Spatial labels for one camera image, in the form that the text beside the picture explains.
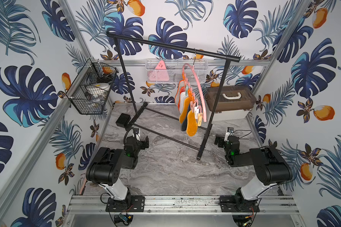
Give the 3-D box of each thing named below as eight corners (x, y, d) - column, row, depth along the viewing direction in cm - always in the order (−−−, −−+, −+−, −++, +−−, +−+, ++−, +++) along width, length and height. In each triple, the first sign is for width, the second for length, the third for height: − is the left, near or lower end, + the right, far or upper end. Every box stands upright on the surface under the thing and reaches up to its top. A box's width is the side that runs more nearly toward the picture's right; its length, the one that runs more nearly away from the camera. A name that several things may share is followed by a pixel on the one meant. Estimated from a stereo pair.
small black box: (115, 125, 109) (114, 123, 106) (122, 115, 115) (121, 113, 113) (125, 128, 107) (124, 125, 105) (131, 117, 114) (130, 115, 112)
